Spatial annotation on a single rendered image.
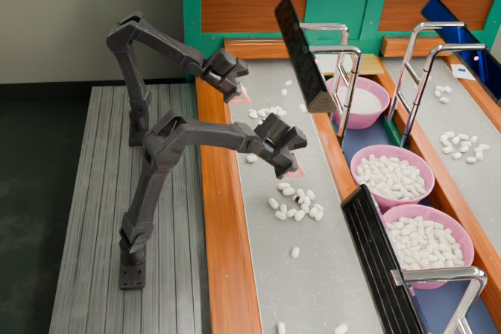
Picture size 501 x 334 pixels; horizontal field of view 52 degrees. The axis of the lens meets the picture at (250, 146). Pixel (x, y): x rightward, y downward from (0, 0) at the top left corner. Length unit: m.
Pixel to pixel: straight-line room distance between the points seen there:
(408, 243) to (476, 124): 0.70
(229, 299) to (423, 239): 0.60
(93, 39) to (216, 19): 1.19
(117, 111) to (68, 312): 0.87
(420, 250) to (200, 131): 0.72
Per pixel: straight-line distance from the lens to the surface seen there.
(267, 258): 1.42
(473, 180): 1.83
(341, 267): 1.43
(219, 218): 1.47
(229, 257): 1.38
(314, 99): 1.39
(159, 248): 1.53
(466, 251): 1.59
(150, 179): 1.29
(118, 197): 1.69
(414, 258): 1.51
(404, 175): 1.76
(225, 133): 1.31
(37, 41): 3.20
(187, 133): 1.22
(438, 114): 2.08
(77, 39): 3.15
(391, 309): 0.97
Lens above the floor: 1.86
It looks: 40 degrees down
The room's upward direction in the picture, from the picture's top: 4 degrees clockwise
